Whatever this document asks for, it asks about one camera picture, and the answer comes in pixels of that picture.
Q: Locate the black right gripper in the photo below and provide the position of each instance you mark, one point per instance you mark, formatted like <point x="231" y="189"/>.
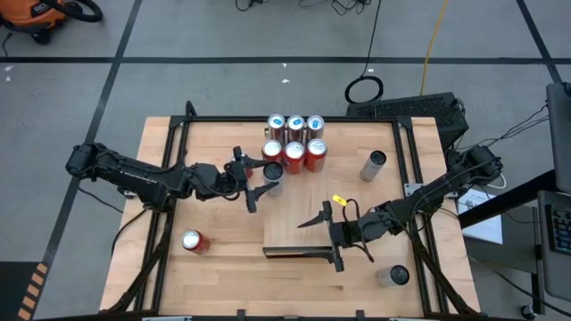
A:
<point x="357" y="229"/>

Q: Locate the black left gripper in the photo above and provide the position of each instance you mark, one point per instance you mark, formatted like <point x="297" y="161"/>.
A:
<point x="212" y="183"/>

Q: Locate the slim white beverage can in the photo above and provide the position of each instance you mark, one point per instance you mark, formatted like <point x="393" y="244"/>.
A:
<point x="273" y="173"/>
<point x="392" y="276"/>
<point x="372" y="167"/>

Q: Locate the red soda can blue logo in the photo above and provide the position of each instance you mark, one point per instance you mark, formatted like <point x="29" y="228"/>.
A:
<point x="294" y="158"/>
<point x="316" y="156"/>
<point x="272" y="150"/>

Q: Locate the slim silver blue energy can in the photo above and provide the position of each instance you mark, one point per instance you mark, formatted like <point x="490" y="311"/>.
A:
<point x="296" y="127"/>
<point x="276" y="126"/>
<point x="315" y="126"/>

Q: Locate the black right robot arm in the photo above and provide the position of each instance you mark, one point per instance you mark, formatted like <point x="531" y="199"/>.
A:
<point x="437" y="189"/>

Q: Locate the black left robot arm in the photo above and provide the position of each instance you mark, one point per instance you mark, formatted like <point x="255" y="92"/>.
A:
<point x="134" y="176"/>

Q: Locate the white paper sheet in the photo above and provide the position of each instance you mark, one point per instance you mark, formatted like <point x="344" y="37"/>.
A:
<point x="484" y="225"/>

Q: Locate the black side desk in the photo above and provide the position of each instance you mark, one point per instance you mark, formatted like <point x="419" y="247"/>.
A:
<point x="504" y="200"/>

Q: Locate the grey laptop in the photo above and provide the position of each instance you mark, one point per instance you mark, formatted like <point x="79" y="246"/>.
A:
<point x="557" y="267"/>

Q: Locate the orange shop vacuum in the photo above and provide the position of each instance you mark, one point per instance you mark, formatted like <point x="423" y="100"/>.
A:
<point x="31" y="15"/>

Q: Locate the wooden shelf black metal frame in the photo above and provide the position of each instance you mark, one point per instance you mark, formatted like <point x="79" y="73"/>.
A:
<point x="290" y="209"/>

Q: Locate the black aluminium rig frame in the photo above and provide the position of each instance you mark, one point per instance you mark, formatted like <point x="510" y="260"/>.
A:
<point x="223" y="118"/>

